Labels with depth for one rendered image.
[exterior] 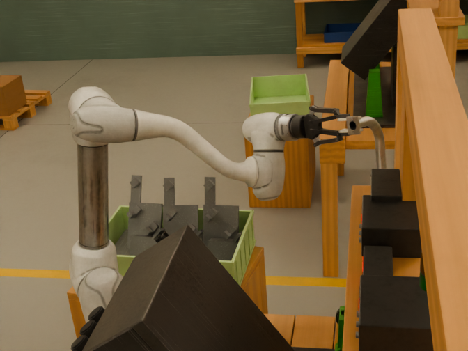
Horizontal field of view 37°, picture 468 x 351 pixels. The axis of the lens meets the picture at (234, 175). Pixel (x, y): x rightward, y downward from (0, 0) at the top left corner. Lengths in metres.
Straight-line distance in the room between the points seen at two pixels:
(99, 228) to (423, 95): 1.38
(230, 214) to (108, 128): 0.95
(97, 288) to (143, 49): 6.99
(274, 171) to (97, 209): 0.60
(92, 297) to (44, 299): 2.13
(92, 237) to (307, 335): 0.80
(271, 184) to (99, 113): 0.61
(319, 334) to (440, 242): 1.58
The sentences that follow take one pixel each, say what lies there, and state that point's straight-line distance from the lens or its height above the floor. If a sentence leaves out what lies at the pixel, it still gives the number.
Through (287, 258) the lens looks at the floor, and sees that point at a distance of 4.47.
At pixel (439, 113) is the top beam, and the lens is 1.27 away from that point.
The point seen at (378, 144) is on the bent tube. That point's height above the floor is 1.50.
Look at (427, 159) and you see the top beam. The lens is 1.10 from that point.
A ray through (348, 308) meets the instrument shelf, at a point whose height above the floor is 1.54.
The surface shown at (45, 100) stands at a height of 0.06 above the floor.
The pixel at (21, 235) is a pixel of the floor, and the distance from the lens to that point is 5.21.
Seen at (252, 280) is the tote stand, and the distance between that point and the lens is 2.99.
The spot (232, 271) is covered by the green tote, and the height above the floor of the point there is 0.92.
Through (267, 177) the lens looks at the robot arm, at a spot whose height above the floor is 1.40.
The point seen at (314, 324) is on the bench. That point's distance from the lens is 2.48.
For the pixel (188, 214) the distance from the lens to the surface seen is 2.96.
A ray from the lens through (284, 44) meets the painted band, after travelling 8.75.
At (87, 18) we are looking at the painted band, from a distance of 9.25.
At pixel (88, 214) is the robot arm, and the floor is 1.31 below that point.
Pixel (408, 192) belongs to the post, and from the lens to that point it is 1.66.
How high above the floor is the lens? 2.39
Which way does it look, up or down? 25 degrees down
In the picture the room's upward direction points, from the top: 5 degrees counter-clockwise
